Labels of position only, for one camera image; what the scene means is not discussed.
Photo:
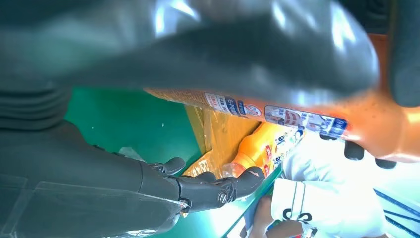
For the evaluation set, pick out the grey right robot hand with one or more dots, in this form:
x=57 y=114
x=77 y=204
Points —
x=82 y=190

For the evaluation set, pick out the person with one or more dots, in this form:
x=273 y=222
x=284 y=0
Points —
x=328 y=184

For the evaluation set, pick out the yellow plastic sheet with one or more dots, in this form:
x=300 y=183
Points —
x=223 y=131

